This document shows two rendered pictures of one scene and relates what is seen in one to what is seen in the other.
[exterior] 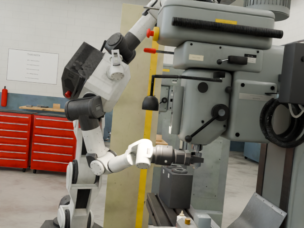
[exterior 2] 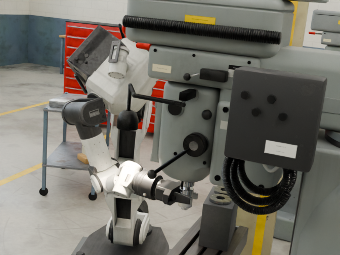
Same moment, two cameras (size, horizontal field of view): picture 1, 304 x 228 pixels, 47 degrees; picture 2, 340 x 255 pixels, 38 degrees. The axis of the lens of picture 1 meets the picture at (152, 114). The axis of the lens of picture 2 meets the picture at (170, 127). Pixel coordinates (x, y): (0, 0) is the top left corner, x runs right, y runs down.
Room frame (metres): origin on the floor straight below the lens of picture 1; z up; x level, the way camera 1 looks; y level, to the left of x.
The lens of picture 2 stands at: (0.17, -0.88, 1.86)
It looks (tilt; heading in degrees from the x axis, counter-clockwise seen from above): 14 degrees down; 29
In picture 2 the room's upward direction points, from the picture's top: 5 degrees clockwise
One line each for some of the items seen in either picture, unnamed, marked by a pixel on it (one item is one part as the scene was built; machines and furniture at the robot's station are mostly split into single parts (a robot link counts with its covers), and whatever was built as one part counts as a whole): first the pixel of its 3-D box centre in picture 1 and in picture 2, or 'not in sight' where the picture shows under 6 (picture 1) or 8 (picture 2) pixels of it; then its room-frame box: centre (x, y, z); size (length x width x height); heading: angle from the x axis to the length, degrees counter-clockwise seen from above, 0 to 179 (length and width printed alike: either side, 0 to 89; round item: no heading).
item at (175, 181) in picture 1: (175, 185); (219, 215); (1.98, -0.17, 1.00); 0.22 x 0.12 x 0.20; 15
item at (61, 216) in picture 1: (75, 217); (128, 227); (2.19, 0.42, 0.68); 0.21 x 0.20 x 0.13; 23
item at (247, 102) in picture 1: (243, 110); (252, 140); (1.57, -0.41, 1.47); 0.24 x 0.19 x 0.26; 8
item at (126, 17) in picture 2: (227, 28); (198, 29); (1.40, -0.27, 1.79); 0.45 x 0.04 x 0.04; 98
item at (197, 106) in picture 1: (202, 106); (194, 129); (1.54, -0.22, 1.47); 0.21 x 0.19 x 0.32; 8
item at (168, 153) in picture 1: (175, 157); (162, 189); (1.54, -0.12, 1.24); 0.13 x 0.12 x 0.10; 1
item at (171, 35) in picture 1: (212, 29); (208, 20); (1.55, -0.23, 1.81); 0.47 x 0.26 x 0.16; 98
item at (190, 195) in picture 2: (196, 159); (185, 198); (1.54, -0.21, 1.23); 0.05 x 0.05 x 0.05
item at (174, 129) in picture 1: (176, 110); (160, 130); (1.53, -0.10, 1.45); 0.04 x 0.04 x 0.21; 8
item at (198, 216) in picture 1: (201, 222); not in sight; (1.37, -0.24, 1.01); 0.06 x 0.05 x 0.06; 11
